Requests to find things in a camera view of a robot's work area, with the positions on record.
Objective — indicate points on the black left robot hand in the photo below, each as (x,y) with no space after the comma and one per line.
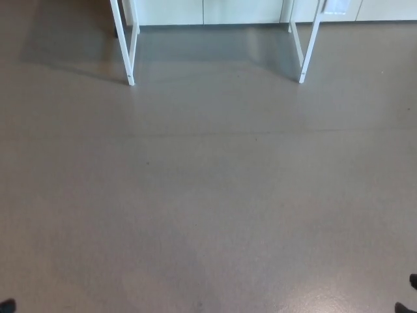
(7,307)

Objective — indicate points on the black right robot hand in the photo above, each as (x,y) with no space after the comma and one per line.
(404,309)

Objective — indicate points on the white cabinet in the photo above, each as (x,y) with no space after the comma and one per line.
(234,11)

